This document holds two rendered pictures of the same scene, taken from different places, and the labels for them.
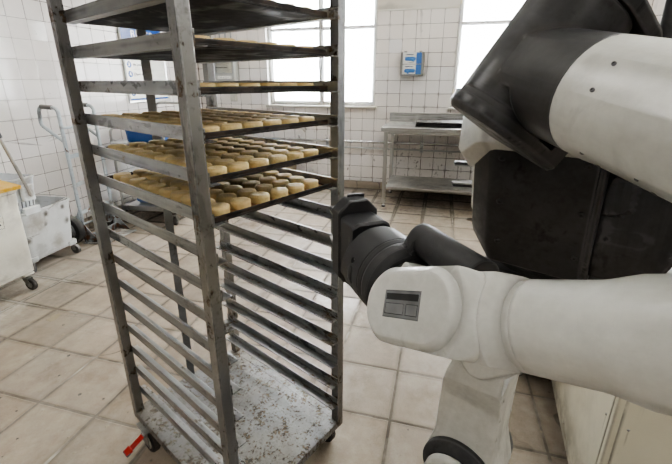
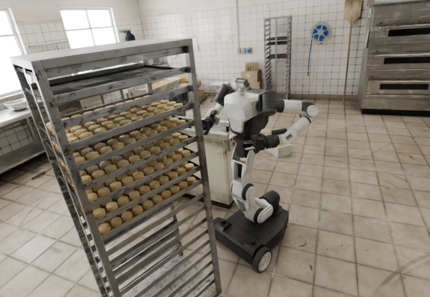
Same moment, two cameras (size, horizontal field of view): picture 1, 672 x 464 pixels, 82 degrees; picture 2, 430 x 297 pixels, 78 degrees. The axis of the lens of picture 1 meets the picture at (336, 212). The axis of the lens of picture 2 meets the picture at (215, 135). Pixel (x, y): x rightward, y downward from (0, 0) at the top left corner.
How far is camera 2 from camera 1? 1.69 m
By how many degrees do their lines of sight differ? 74
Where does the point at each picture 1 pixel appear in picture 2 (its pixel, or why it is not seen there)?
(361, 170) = not seen: outside the picture
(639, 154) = (295, 111)
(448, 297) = (294, 131)
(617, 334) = (304, 123)
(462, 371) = (248, 165)
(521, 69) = (278, 105)
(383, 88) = not seen: outside the picture
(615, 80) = (290, 105)
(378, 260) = (276, 137)
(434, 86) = not seen: outside the picture
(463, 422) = (246, 178)
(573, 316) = (301, 125)
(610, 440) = (227, 176)
